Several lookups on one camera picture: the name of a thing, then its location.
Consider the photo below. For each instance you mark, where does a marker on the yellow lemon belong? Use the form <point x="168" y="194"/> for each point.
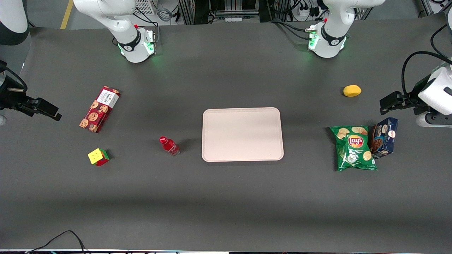
<point x="352" y="90"/>

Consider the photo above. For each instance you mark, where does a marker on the dark blue cookie box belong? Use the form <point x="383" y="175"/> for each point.
<point x="386" y="141"/>

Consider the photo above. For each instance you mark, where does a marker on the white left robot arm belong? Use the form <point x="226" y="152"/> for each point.
<point x="328" y="46"/>

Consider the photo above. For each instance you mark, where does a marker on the green Lay's chips bag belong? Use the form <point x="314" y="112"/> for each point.
<point x="353" y="155"/>

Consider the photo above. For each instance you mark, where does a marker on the aluminium frame profile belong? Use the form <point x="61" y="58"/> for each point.
<point x="427" y="6"/>

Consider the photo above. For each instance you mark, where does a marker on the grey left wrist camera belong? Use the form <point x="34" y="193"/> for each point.
<point x="438" y="120"/>

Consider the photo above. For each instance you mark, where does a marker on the white perforated box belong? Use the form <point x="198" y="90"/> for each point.
<point x="144" y="6"/>

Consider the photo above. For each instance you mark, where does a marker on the colourful rubik's cube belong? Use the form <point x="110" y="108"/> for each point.
<point x="96" y="156"/>

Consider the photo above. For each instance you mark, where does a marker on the black equipment rack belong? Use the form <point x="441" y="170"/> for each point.
<point x="197" y="10"/>

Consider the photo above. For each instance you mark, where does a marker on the white power strip with plugs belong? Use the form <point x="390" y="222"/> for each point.
<point x="304" y="13"/>

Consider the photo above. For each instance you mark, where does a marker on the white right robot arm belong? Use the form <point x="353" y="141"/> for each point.
<point x="134" y="49"/>

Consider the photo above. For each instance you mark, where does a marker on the pale pink plastic tray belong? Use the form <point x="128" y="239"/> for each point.
<point x="242" y="134"/>

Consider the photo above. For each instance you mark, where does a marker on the red cookie box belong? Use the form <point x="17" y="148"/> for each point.
<point x="97" y="113"/>

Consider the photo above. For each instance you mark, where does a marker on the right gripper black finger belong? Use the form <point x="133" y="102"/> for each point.
<point x="10" y="97"/>
<point x="44" y="108"/>

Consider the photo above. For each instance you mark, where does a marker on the small white power strip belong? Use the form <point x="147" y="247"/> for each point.
<point x="235" y="18"/>

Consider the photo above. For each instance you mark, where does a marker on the small red coke bottle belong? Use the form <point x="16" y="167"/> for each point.
<point x="170" y="146"/>

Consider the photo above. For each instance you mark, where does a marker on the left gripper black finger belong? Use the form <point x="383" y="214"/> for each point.
<point x="392" y="102"/>
<point x="418" y="104"/>

